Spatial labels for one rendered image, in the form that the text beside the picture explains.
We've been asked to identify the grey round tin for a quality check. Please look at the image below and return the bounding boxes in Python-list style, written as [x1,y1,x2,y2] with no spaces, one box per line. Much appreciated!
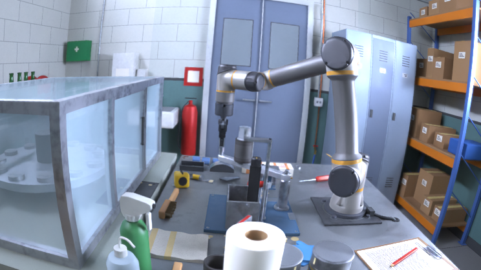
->
[279,242,305,270]
[308,240,356,270]

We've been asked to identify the white squeeze bottle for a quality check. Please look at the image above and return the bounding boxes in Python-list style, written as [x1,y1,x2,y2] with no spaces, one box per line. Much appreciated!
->
[105,236,141,270]

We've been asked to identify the blue double door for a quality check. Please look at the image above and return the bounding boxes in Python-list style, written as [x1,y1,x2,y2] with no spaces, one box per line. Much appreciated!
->
[198,0,315,163]

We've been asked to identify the black cable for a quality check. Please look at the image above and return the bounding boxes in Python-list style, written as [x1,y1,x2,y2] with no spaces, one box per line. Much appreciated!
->
[365,207,401,223]

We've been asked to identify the blue orange shelf unit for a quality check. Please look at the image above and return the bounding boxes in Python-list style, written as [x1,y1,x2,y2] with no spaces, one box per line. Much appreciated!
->
[394,0,481,245]

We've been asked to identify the red pencil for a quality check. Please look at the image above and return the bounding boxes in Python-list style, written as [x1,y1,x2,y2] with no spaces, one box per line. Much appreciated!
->
[389,246,419,268]

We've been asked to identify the green spray bottle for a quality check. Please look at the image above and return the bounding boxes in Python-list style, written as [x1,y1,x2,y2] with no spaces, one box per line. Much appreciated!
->
[119,191,156,270]

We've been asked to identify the white paper towel roll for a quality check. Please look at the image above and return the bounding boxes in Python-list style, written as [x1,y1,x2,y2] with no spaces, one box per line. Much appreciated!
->
[222,221,288,270]

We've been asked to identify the black tablet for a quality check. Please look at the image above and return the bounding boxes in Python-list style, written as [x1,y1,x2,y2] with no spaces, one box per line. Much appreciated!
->
[133,180,161,200]

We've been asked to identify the yellow handled screwdriver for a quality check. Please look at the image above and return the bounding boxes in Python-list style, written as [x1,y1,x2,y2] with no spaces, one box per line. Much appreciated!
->
[189,172,215,184]

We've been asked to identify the red fire extinguisher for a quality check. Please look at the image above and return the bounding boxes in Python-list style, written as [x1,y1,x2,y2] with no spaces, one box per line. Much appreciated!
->
[180,98,199,156]

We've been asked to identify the blue grey lockers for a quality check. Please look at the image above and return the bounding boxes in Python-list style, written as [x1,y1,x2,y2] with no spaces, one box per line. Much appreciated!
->
[321,28,418,204]

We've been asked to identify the grey pivot post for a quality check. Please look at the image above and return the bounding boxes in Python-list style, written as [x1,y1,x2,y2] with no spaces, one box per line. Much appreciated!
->
[273,177,293,212]

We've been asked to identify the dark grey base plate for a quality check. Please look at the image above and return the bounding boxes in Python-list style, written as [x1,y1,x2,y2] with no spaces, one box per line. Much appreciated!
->
[310,196,383,227]

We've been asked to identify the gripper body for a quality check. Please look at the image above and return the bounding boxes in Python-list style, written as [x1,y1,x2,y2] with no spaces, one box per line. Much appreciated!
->
[214,101,235,130]

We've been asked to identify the red framed sign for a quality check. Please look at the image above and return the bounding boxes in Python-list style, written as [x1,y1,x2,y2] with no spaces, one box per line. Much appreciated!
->
[183,67,204,88]

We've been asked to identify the wooden brush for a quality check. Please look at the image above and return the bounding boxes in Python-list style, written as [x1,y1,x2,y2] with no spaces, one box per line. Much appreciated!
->
[158,187,180,220]

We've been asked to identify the red handled screwdriver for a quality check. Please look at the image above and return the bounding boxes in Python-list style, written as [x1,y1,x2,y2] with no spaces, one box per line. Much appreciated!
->
[298,174,330,184]

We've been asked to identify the grey metal glue pot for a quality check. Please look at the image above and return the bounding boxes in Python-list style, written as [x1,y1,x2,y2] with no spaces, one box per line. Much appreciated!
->
[225,183,264,231]

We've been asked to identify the grey cylinder motor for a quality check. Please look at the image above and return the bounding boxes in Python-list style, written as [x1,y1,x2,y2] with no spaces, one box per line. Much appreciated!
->
[233,125,253,165]

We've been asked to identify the grey striped cloth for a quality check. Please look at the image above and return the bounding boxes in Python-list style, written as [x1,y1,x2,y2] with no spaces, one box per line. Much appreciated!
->
[149,227,209,264]

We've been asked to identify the black flat box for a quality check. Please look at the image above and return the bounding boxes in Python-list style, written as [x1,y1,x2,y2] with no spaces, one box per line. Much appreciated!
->
[179,159,205,172]

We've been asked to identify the yellow tape measure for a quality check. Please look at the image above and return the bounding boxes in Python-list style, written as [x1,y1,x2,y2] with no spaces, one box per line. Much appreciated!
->
[173,170,191,189]

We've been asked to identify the glass walled labeller enclosure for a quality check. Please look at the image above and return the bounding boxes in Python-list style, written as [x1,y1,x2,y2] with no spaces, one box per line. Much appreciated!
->
[0,76,166,269]

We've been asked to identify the black glue roller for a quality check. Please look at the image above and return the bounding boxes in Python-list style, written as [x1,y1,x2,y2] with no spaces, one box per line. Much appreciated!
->
[246,156,263,203]

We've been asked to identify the green first aid box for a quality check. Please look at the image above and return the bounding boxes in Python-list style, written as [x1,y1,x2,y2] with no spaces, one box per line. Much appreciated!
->
[65,39,93,63]

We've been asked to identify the grey half round block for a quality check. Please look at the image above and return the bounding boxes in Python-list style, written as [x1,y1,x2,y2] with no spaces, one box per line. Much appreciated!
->
[209,160,236,174]

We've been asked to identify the black cup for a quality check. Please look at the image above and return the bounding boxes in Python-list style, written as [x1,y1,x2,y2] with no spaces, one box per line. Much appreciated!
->
[202,253,226,270]

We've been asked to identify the blue rag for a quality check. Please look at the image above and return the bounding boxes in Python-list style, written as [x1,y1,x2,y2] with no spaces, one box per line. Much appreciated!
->
[294,240,315,268]

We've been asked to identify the blue base plate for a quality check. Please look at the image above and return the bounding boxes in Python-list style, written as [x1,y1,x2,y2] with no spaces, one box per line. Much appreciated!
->
[203,193,301,237]

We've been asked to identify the white orange striped box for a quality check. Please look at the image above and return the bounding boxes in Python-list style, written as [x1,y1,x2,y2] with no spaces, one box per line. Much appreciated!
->
[261,161,295,174]

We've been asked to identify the clipboard with paper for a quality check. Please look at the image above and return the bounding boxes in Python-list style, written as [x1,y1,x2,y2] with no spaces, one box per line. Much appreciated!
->
[354,236,460,270]

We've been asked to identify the blue plastic bin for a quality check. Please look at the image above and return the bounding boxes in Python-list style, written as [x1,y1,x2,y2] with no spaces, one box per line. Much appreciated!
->
[446,136,481,161]

